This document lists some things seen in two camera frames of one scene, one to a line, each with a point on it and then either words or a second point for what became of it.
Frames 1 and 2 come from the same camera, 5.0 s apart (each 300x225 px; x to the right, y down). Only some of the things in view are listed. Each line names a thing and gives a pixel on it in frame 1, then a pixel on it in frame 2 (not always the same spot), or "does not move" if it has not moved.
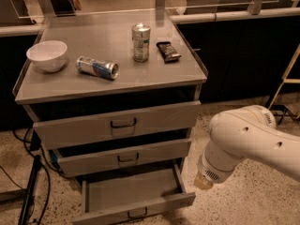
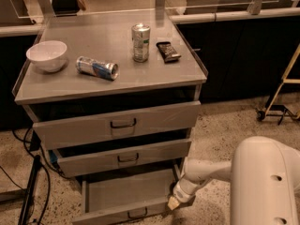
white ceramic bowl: (48, 56) does not move
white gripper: (210, 171) to (182, 193)
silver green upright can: (141, 40) does not move
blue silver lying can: (103, 69) does not move
